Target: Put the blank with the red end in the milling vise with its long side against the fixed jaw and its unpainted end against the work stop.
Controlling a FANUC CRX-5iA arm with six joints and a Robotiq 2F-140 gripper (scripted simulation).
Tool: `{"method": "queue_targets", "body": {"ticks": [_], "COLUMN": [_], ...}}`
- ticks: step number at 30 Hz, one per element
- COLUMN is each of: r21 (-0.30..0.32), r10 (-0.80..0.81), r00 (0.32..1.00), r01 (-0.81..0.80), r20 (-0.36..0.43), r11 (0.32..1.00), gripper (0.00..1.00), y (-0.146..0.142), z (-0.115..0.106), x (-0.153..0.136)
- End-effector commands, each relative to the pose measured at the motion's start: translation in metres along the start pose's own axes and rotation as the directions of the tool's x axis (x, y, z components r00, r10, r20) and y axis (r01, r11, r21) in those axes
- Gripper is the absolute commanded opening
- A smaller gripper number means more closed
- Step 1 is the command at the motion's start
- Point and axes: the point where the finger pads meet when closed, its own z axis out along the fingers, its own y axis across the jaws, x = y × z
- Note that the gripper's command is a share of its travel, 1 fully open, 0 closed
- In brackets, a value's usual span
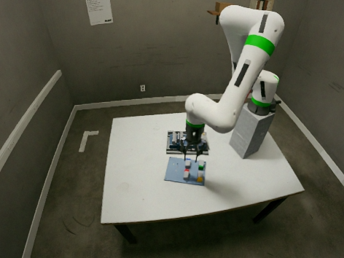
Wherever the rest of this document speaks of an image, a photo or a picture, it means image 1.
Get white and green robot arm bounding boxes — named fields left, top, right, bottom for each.
left=185, top=5, right=284, bottom=136

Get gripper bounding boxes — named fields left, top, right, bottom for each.
left=180, top=133, right=206, bottom=162

